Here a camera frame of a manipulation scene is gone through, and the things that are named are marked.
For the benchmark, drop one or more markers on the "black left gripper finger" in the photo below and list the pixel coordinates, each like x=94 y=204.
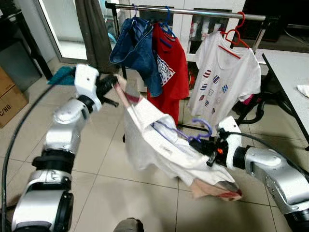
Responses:
x=115 y=82
x=111 y=102

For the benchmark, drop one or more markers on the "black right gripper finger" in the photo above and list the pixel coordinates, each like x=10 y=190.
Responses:
x=202 y=141
x=202 y=151

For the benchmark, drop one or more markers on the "purple plastic hanger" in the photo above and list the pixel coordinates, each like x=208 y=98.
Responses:
x=202 y=122
x=135 y=12

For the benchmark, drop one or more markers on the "white garment with pink parts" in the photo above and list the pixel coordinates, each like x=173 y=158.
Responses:
x=145 y=145

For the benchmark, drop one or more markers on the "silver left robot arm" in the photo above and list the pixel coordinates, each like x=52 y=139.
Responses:
x=63 y=130

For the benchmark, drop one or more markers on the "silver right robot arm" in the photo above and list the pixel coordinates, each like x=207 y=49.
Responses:
x=280 y=179

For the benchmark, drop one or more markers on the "blue plastic hanger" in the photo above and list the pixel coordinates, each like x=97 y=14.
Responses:
x=167 y=17

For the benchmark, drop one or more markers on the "red plastic hanger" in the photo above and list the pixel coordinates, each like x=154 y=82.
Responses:
x=231 y=33

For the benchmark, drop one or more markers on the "blue denim garment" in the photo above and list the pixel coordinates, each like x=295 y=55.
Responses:
x=137 y=53

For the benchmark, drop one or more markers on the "teal floor mat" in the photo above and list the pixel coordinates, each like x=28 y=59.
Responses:
x=63 y=76

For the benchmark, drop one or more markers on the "grey curtain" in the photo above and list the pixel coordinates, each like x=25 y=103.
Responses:
x=94 y=34

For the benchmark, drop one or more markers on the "red printed t-shirt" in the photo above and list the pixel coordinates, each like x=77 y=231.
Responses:
x=176 y=63

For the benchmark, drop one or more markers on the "white printed t-shirt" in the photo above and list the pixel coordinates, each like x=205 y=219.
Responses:
x=227 y=77

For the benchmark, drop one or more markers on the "glass balcony door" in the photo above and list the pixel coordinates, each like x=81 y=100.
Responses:
x=65 y=29

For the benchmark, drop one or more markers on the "dark grey storage box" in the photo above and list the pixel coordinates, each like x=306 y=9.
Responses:
x=19 y=65

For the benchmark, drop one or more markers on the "printed brown cardboard box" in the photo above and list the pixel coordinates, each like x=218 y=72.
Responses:
x=12 y=101

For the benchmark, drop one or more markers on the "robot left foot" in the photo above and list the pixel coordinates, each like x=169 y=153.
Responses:
x=129 y=225

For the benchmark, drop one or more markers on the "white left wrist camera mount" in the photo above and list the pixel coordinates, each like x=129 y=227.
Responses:
x=87 y=82

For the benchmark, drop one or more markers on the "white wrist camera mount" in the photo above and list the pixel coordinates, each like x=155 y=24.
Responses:
x=226 y=126
x=87 y=82

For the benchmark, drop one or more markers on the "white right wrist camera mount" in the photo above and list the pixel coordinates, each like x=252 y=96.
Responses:
x=226 y=126

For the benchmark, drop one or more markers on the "white table black frame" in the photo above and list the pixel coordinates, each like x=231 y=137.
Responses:
x=289 y=72

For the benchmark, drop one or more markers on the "metal clothes rack black frame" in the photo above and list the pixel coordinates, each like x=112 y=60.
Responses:
x=203 y=11

